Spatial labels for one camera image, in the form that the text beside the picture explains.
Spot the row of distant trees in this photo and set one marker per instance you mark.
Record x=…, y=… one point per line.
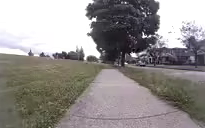
x=71, y=55

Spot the vehicle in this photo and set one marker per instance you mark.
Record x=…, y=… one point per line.
x=141, y=64

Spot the grey concrete path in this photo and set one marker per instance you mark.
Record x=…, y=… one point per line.
x=120, y=100

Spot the large dark tree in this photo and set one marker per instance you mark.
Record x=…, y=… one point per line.
x=123, y=26

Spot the wide grass field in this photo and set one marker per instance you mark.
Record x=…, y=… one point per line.
x=40, y=83

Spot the row of houses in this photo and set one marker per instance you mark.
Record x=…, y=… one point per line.
x=176, y=53

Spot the grass strip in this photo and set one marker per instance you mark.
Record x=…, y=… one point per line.
x=176, y=90

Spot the grass lawn beyond road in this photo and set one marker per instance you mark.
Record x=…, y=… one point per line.
x=186, y=67

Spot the grey asphalt road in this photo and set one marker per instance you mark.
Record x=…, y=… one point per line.
x=190, y=76

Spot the thin sparse tree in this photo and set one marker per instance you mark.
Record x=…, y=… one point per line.
x=192, y=41

